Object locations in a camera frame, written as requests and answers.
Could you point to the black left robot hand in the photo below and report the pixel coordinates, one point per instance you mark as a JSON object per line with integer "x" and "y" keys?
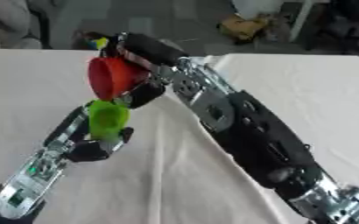
{"x": 88, "y": 150}

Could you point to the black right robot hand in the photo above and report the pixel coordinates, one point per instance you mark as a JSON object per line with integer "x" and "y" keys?
{"x": 149, "y": 49}

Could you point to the green plastic cup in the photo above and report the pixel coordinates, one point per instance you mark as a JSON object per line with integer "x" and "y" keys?
{"x": 107, "y": 119}

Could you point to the red plastic cup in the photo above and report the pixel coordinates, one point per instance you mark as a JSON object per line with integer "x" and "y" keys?
{"x": 114, "y": 76}

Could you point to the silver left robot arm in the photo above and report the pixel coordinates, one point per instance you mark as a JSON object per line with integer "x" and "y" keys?
{"x": 27, "y": 183}

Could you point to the silver and black right robot arm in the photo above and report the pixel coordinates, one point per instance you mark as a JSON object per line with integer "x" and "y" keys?
{"x": 259, "y": 140}

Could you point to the small yellow-green toy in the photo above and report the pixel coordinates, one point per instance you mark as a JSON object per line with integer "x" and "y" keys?
{"x": 97, "y": 41}

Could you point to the yellow bag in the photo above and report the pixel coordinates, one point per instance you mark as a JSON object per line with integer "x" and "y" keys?
{"x": 243, "y": 26}

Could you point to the person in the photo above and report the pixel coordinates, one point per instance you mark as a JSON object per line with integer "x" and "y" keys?
{"x": 6, "y": 23}

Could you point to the white furniture leg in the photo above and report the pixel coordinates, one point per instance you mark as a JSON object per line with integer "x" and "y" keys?
{"x": 301, "y": 20}

